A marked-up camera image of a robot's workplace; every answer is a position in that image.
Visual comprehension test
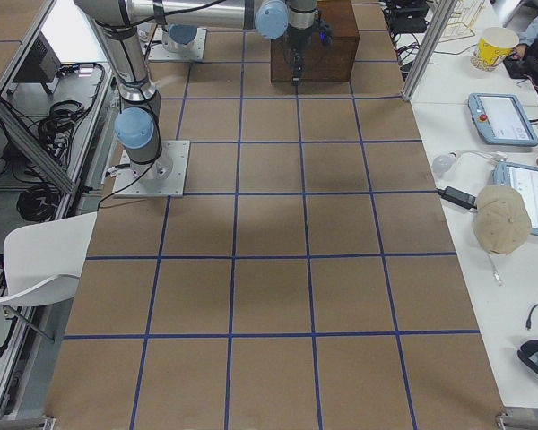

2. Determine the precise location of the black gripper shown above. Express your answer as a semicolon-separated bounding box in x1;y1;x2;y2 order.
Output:
284;27;311;85

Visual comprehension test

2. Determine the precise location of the dark wooden drawer box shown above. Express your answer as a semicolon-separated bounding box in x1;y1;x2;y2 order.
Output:
270;1;360;83

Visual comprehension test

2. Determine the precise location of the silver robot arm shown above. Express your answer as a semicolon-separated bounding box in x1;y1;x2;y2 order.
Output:
162;24;197;52
74;1;318;116

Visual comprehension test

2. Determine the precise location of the white light bulb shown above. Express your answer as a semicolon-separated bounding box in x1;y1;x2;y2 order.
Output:
431;152;458;177

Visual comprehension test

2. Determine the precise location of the yellow popcorn cup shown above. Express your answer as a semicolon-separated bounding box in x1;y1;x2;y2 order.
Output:
470;27;519;72

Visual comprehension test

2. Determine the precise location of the blue teach pendant far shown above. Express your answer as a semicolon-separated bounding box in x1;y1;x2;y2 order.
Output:
467;93;538;147

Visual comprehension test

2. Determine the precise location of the blue teach pendant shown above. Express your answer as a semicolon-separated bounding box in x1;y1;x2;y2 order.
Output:
467;93;538;147
492;161;538;236

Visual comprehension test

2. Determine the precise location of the black power adapter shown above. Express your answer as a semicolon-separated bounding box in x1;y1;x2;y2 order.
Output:
438;186;477;210

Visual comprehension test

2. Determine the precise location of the beige baseball cap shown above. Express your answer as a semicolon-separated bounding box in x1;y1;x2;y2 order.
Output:
473;185;532;254

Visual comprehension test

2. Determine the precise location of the blue teach pendant near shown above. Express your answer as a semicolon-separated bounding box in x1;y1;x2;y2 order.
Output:
492;161;538;236

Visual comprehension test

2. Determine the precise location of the white plastic chair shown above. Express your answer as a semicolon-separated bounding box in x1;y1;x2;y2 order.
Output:
0;212;97;307

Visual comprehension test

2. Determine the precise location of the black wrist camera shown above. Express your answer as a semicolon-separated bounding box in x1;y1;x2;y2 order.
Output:
317;19;333;47

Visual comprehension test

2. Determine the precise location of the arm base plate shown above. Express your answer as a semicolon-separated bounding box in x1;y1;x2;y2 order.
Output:
148;27;207;63
112;140;190;198

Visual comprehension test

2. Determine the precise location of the gold wire rack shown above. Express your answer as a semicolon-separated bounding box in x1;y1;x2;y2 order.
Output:
439;0;484;42

